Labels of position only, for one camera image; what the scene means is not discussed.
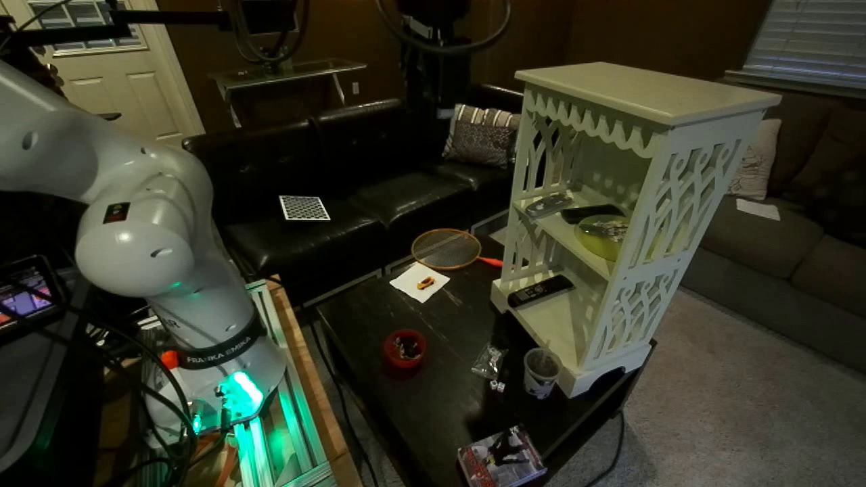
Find black leather sofa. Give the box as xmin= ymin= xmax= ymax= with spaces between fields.
xmin=183 ymin=97 xmax=512 ymax=304

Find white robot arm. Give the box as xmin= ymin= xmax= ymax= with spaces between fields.
xmin=0 ymin=66 xmax=284 ymax=421

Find patterned card on sofa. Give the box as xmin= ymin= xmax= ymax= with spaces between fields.
xmin=278 ymin=196 xmax=331 ymax=221

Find window blinds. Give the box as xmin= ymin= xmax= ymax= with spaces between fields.
xmin=729 ymin=0 xmax=866 ymax=97

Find magazine on table corner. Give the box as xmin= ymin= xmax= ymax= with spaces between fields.
xmin=458 ymin=425 xmax=546 ymax=487

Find white paper cup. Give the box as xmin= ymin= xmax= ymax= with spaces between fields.
xmin=522 ymin=348 xmax=560 ymax=401

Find black coffee table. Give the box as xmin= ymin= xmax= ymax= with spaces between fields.
xmin=317 ymin=256 xmax=642 ymax=487

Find patterned throw pillow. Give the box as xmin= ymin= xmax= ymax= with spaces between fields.
xmin=442 ymin=102 xmax=520 ymax=164

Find orange mesh strainer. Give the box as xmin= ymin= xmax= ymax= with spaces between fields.
xmin=412 ymin=227 xmax=503 ymax=270

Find yellow-green plate on shelf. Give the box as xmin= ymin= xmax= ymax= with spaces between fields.
xmin=576 ymin=221 xmax=626 ymax=259

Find light cushion on grey couch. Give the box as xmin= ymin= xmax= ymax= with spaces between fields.
xmin=729 ymin=118 xmax=783 ymax=200

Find red bowl with dark fruit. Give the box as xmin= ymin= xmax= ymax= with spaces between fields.
xmin=382 ymin=328 xmax=428 ymax=377

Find grey fabric couch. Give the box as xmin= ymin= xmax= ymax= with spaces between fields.
xmin=686 ymin=93 xmax=866 ymax=371

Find white paper on couch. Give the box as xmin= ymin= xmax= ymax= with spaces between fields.
xmin=734 ymin=198 xmax=783 ymax=221

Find dark console table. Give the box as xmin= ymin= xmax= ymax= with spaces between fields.
xmin=215 ymin=58 xmax=365 ymax=128

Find black remote on shelf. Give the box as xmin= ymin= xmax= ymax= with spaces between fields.
xmin=560 ymin=206 xmax=626 ymax=225
xmin=506 ymin=275 xmax=573 ymax=308

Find tablet screen at left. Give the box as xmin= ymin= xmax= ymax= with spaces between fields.
xmin=0 ymin=255 xmax=68 ymax=343

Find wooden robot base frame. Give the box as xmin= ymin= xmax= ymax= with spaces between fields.
xmin=231 ymin=279 xmax=363 ymax=487

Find white ornate wooden shelf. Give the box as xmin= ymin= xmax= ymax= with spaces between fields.
xmin=491 ymin=62 xmax=780 ymax=397

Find black remote on lower shelf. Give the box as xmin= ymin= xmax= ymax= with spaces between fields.
xmin=506 ymin=275 xmax=573 ymax=308

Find black remote on upper shelf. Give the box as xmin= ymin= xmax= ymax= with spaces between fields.
xmin=560 ymin=206 xmax=626 ymax=225

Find white panel door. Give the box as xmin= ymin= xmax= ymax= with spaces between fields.
xmin=0 ymin=0 xmax=207 ymax=143

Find white paper napkin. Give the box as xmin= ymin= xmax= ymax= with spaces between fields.
xmin=392 ymin=263 xmax=450 ymax=304

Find clear plastic wrapper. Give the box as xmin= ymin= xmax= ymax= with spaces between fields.
xmin=470 ymin=347 xmax=506 ymax=393

